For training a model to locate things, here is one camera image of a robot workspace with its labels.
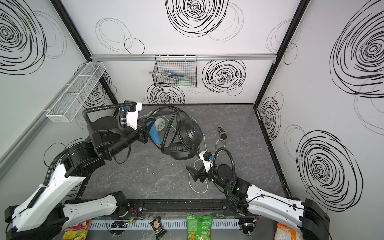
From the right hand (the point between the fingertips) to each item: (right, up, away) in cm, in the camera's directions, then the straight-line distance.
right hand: (191, 161), depth 71 cm
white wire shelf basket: (-61, +27, +3) cm, 67 cm away
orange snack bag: (+41, -30, -6) cm, 51 cm away
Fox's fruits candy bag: (-50, -29, -6) cm, 58 cm away
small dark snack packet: (-16, -29, -3) cm, 33 cm away
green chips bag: (+3, -28, -5) cm, 28 cm away
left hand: (-14, +20, -15) cm, 29 cm away
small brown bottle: (+21, +11, +29) cm, 37 cm away
